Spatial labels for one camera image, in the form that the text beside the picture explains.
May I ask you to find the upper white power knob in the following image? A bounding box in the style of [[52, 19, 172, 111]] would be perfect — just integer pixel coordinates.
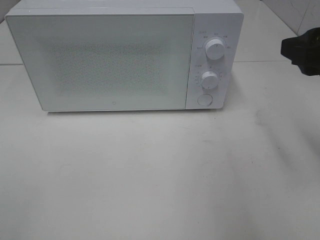
[[204, 37, 226, 60]]

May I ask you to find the white microwave oven body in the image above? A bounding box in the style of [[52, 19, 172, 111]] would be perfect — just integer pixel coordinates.
[[5, 0, 244, 110]]

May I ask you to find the round white door button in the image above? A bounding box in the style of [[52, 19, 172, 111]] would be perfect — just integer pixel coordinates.
[[197, 94, 213, 107]]

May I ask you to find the white microwave door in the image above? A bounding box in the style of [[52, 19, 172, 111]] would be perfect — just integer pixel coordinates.
[[5, 8, 194, 112]]

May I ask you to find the white timer knob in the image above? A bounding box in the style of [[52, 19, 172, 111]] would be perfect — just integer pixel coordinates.
[[200, 71, 219, 90]]

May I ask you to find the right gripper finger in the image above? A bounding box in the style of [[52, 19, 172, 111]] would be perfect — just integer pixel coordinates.
[[280, 27, 320, 76]]

